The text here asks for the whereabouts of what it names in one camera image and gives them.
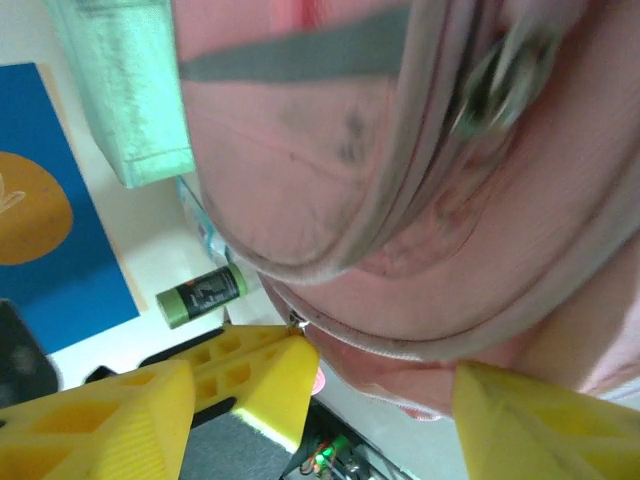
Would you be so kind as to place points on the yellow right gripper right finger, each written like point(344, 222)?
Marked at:
point(550, 440)

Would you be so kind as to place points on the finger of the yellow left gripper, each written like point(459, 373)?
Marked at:
point(255, 337)
point(280, 390)

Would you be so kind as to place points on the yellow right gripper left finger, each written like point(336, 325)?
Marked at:
point(100, 430)

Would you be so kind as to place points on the pink backpack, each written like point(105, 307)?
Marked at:
point(450, 225)

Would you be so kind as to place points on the green glue stick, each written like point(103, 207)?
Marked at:
point(200, 295)

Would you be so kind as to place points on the circuit board with LED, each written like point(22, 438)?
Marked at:
point(325, 452)

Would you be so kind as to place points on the light blue tissue packet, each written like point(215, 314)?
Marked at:
point(200, 220)

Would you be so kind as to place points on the mint green pouch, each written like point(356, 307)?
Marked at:
point(125, 100)

